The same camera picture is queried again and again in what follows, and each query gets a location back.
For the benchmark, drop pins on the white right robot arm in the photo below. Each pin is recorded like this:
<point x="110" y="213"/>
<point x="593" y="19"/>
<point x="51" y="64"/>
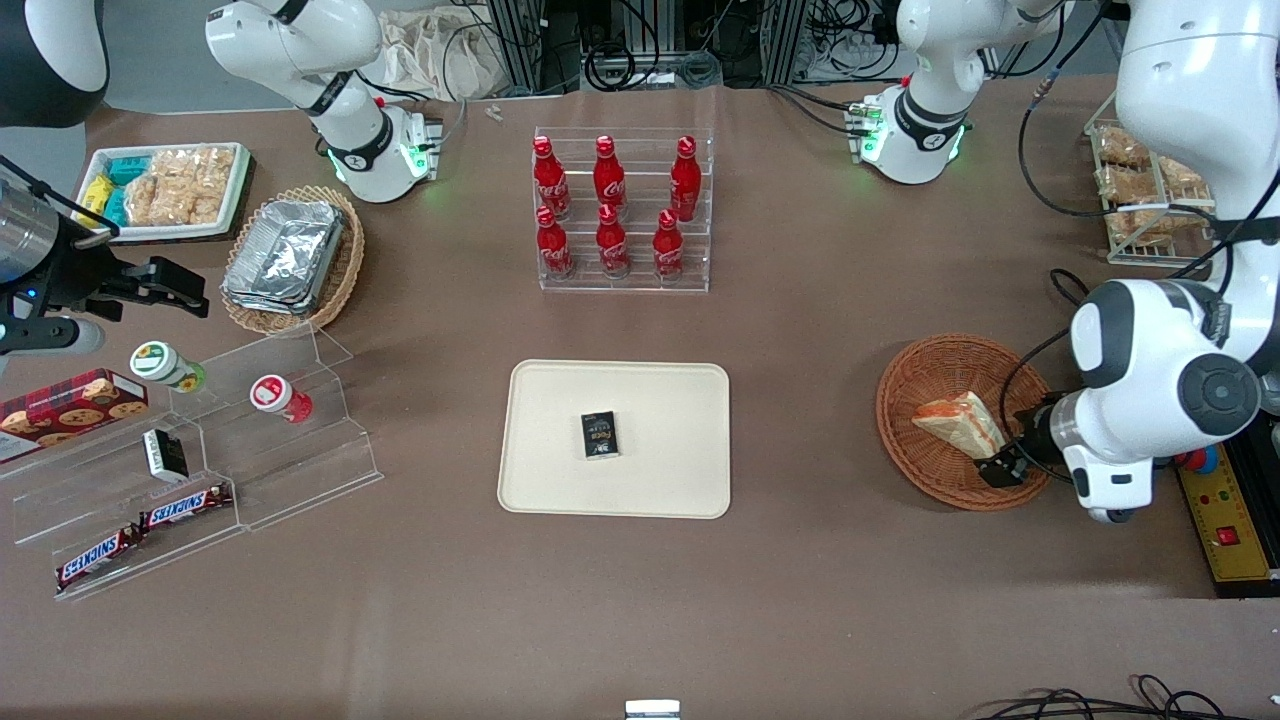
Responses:
<point x="345" y="120"/>

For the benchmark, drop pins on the beige plastic tray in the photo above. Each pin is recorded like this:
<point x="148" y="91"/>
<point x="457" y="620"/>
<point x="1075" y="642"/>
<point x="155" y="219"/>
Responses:
<point x="660" y="480"/>

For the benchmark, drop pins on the red cookie box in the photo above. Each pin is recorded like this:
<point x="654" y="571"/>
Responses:
<point x="70" y="410"/>

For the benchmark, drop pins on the clear rice cracker bag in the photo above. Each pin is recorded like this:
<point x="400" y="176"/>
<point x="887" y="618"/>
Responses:
<point x="143" y="200"/>
<point x="195" y="180"/>

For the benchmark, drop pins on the aluminium frame post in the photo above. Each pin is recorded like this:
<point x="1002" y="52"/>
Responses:
<point x="515" y="45"/>
<point x="787" y="40"/>

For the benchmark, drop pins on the stacked aluminium foil trays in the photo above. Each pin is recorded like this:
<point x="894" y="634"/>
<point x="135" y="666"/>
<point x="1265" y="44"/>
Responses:
<point x="285" y="255"/>

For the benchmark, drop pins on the small black white box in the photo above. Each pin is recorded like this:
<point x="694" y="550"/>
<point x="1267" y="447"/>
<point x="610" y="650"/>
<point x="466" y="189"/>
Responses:
<point x="165" y="455"/>

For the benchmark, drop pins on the brown snack bag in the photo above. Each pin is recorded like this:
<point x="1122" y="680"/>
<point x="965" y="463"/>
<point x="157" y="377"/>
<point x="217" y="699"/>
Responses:
<point x="1150" y="226"/>
<point x="1128" y="185"/>
<point x="1122" y="145"/>
<point x="1182" y="175"/>

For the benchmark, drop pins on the white rectangular snack tray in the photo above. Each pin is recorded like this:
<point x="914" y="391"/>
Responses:
<point x="238" y="195"/>

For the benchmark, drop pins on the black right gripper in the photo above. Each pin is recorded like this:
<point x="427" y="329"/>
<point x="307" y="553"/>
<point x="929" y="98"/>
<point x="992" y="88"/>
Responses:
<point x="78" y="272"/>

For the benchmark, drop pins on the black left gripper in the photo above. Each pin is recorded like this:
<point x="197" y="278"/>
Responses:
<point x="1037" y="432"/>

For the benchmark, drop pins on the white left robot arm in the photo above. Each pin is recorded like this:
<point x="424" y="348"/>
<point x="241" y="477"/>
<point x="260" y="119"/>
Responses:
<point x="1150" y="370"/>

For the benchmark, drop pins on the red cola bottle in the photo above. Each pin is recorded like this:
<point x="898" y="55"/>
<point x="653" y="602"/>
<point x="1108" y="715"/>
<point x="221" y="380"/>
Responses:
<point x="668" y="250"/>
<point x="551" y="180"/>
<point x="685" y="182"/>
<point x="612" y="245"/>
<point x="554" y="248"/>
<point x="609" y="178"/>

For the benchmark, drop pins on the Snickers chocolate bar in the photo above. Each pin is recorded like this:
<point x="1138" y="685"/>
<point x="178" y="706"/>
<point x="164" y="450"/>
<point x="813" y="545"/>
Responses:
<point x="185" y="508"/>
<point x="98" y="556"/>

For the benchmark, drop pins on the yellow snack packet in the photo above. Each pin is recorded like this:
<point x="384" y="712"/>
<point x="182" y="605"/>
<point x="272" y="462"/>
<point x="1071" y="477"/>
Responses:
<point x="95" y="193"/>

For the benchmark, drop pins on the beige cloth bag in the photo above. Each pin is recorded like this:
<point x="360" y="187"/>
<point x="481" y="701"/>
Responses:
<point x="440" y="55"/>

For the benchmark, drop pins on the clear acrylic bottle rack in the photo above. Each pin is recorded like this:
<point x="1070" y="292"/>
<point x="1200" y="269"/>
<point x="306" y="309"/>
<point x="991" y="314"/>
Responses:
<point x="640" y="282"/>

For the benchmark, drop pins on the brown round wicker basket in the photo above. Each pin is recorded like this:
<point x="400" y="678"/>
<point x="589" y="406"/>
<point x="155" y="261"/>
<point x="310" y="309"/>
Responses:
<point x="920" y="460"/>

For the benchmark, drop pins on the light oval wicker basket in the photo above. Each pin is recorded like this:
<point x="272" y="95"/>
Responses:
<point x="345" y="270"/>

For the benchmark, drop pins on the green capped drink bottle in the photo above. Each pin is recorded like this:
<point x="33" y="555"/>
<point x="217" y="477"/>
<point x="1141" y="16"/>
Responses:
<point x="165" y="364"/>

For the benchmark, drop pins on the teal snack packet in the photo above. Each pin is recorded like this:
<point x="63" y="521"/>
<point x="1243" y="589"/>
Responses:
<point x="127" y="168"/>
<point x="115" y="207"/>

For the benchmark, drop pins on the triangle sandwich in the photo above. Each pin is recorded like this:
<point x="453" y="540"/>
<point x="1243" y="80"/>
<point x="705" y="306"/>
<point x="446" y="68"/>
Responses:
<point x="955" y="420"/>

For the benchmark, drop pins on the clear acrylic stepped shelf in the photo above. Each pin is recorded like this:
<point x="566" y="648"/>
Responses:
<point x="300" y="480"/>

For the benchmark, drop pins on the small clear plastic piece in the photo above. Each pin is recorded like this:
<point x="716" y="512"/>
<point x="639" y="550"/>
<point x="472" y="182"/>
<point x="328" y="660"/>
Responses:
<point x="494" y="113"/>

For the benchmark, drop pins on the yellow emergency stop box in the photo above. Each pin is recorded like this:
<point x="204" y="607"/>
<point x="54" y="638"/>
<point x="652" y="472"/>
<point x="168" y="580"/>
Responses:
<point x="1225" y="530"/>

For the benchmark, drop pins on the red capped drink bottle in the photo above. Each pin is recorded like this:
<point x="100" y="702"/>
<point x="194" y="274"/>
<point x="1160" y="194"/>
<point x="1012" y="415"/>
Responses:
<point x="278" y="396"/>

